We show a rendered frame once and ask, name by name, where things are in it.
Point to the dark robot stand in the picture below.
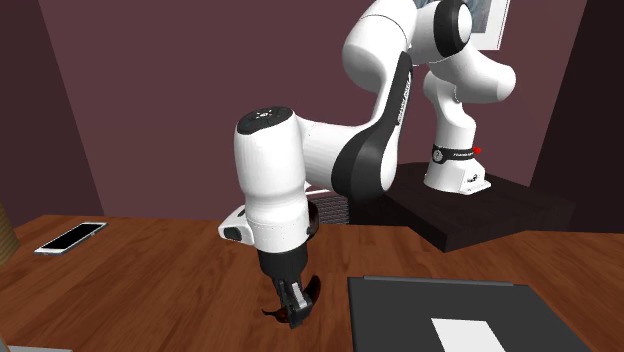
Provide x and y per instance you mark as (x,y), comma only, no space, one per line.
(468,214)

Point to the dark red bowl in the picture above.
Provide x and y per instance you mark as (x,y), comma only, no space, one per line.
(313,291)

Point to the white smartphone with black screen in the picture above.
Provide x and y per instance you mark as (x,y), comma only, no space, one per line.
(70,238)

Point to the dark grey closed laptop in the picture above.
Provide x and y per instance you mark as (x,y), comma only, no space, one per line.
(395,317)

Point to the tan ribbed object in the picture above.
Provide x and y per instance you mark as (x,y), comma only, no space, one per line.
(6,239)

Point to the white framed wall picture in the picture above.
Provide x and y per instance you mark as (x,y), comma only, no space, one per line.
(490,24)

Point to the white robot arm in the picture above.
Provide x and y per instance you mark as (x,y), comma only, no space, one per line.
(270,185)

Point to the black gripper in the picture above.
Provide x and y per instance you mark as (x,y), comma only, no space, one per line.
(284,263)

